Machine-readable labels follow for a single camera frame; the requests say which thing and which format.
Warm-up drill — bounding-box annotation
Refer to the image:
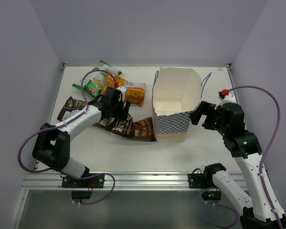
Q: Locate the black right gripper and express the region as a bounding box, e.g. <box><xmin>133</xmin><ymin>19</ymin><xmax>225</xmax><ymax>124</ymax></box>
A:
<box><xmin>190</xmin><ymin>100</ymin><xmax>229</xmax><ymax>136</ymax></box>

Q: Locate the yellow snack bag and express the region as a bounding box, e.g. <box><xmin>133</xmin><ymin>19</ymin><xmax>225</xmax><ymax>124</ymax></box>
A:
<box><xmin>101</xmin><ymin>73</ymin><xmax>146</xmax><ymax>106</ymax></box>

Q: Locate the dark brown snack bag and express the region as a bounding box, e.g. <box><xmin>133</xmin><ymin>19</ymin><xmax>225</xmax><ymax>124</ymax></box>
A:
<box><xmin>56</xmin><ymin>96</ymin><xmax>109</xmax><ymax>131</ymax></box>
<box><xmin>105</xmin><ymin>114</ymin><xmax>156</xmax><ymax>142</ymax></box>

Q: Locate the green Chuba chips bag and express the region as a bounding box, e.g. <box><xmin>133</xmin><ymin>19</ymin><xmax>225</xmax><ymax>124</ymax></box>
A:
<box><xmin>83</xmin><ymin>60</ymin><xmax>122</xmax><ymax>98</ymax></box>

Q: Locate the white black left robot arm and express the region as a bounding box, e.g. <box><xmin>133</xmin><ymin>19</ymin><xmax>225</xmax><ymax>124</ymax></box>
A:
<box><xmin>32</xmin><ymin>86</ymin><xmax>131</xmax><ymax>187</ymax></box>

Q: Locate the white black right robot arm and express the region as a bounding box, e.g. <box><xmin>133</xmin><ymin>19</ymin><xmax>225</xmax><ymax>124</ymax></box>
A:
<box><xmin>190</xmin><ymin>101</ymin><xmax>286</xmax><ymax>229</ymax></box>

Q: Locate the blue checkered paper bag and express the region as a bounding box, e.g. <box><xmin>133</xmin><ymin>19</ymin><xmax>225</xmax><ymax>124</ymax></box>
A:
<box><xmin>152</xmin><ymin>67</ymin><xmax>212</xmax><ymax>142</ymax></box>

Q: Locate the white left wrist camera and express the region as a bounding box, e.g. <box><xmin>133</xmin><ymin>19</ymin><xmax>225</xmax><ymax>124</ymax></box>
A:
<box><xmin>116</xmin><ymin>86</ymin><xmax>128</xmax><ymax>102</ymax></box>

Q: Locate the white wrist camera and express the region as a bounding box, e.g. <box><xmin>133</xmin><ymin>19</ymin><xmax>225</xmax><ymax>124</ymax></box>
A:
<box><xmin>116</xmin><ymin>86</ymin><xmax>128</xmax><ymax>102</ymax></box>
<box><xmin>214</xmin><ymin>89</ymin><xmax>236</xmax><ymax>110</ymax></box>

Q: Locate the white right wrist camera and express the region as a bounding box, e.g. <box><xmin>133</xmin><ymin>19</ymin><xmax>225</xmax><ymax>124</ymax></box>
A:
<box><xmin>214</xmin><ymin>89</ymin><xmax>236</xmax><ymax>110</ymax></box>

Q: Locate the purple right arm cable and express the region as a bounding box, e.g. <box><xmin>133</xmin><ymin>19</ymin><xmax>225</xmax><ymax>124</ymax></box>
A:
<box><xmin>227</xmin><ymin>85</ymin><xmax>281</xmax><ymax>229</ymax></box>

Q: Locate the aluminium mounting rail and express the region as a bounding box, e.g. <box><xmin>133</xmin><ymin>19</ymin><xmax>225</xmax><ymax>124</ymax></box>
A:
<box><xmin>20</xmin><ymin>170</ymin><xmax>277</xmax><ymax>191</ymax></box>

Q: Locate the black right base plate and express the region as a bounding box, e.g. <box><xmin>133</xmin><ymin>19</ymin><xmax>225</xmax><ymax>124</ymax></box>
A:
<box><xmin>187</xmin><ymin>168</ymin><xmax>222</xmax><ymax>203</ymax></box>

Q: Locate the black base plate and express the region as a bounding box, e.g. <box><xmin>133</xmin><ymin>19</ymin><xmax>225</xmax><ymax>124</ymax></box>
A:
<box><xmin>60</xmin><ymin>174</ymin><xmax>105</xmax><ymax>202</ymax></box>
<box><xmin>187</xmin><ymin>168</ymin><xmax>222</xmax><ymax>203</ymax></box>

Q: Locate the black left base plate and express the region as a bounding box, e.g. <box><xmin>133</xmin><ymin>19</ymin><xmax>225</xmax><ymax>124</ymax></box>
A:
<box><xmin>60</xmin><ymin>174</ymin><xmax>105</xmax><ymax>202</ymax></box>

